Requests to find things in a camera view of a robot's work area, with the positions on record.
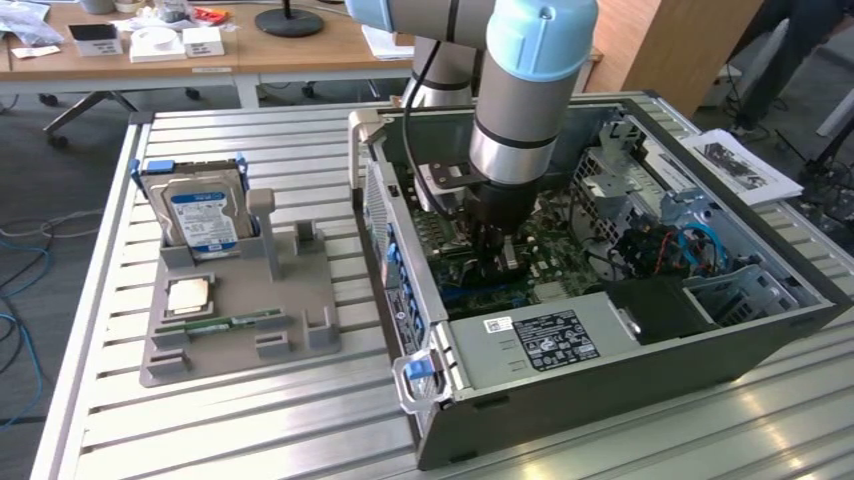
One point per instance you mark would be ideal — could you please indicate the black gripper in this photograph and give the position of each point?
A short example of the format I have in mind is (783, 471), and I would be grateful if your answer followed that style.
(507, 210)

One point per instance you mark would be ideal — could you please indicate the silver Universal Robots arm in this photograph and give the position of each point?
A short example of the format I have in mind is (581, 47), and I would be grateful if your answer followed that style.
(520, 100)

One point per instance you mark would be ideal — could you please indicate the CPU socket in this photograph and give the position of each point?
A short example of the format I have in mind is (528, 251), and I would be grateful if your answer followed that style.
(460, 232)

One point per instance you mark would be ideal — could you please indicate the green motherboard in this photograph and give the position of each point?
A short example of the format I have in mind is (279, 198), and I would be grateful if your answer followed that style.
(561, 250)

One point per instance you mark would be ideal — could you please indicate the green RAM stick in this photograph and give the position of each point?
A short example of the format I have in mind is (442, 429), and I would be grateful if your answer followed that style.
(454, 258)
(214, 325)

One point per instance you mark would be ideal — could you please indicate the perforated metal drive cage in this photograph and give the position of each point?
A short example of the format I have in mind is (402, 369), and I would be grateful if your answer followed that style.
(627, 220)

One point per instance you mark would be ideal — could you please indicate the grey power supply unit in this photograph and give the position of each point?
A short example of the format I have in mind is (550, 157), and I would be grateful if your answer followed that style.
(480, 360)

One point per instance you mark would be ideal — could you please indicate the blue case release latch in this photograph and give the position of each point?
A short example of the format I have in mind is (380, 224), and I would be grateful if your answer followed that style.
(416, 370)

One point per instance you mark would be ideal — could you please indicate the printed paper stack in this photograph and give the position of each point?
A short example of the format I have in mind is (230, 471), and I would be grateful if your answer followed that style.
(741, 165)

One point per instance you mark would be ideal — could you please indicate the white papers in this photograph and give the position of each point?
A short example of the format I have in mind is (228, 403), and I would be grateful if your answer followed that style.
(383, 47)

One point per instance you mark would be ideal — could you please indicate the wooden cabinet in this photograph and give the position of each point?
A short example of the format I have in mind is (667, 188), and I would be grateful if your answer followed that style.
(667, 50)

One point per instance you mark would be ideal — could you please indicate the white floor box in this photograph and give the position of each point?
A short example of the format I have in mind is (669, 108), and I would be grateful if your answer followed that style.
(723, 90)

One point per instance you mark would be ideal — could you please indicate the dark grey open PC case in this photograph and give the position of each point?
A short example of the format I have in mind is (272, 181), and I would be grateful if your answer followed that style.
(601, 400)

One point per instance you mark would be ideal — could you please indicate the grey metal disk bay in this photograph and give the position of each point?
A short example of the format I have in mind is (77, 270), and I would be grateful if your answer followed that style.
(754, 295)

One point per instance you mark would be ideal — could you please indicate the grey plastic parts rack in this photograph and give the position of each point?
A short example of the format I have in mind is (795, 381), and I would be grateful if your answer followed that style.
(247, 300)

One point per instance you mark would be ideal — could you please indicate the wooden office desk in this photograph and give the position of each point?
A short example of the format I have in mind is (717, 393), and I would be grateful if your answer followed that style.
(67, 67)
(300, 52)

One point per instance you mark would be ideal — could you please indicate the hard disk with blue label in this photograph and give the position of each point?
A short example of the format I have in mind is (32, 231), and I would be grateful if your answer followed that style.
(200, 220)

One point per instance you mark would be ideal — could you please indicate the black tripod stand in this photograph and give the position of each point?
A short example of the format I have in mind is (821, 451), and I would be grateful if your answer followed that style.
(827, 170)

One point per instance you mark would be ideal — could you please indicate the black round lamp base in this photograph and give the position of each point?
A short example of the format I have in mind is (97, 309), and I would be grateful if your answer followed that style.
(290, 24)

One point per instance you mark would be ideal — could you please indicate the person in dark trousers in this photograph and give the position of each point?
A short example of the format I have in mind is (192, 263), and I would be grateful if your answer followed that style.
(774, 60)

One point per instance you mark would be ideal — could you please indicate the silver CPU chip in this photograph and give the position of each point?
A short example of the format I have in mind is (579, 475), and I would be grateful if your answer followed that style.
(188, 296)

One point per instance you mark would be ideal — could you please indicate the blue plastic disk caddy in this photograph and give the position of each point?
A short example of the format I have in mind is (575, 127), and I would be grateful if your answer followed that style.
(160, 167)

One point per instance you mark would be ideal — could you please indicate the small white box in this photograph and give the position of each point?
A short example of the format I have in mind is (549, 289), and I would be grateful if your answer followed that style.
(203, 45)

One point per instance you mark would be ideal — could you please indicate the orange packet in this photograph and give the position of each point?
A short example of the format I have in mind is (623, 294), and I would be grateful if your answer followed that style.
(212, 15)

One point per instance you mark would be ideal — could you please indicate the white boxes on desk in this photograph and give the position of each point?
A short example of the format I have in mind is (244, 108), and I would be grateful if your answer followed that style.
(156, 50)

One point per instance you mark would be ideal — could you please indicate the white box with black top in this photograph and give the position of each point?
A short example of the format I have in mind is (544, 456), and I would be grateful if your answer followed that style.
(100, 47)

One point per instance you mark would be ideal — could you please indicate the grey cup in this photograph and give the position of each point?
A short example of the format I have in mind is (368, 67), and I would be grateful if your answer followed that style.
(96, 6)

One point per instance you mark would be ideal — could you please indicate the white paper card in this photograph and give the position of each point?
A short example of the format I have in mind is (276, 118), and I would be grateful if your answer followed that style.
(33, 51)

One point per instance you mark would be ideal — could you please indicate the clear plastic bag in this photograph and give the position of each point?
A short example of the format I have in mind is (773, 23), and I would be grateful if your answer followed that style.
(27, 27)

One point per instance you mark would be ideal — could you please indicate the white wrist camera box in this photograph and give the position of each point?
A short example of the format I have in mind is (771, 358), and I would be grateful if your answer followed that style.
(440, 192)

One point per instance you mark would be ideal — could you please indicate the white table frame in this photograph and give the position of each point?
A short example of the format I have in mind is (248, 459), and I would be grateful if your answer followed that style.
(821, 35)

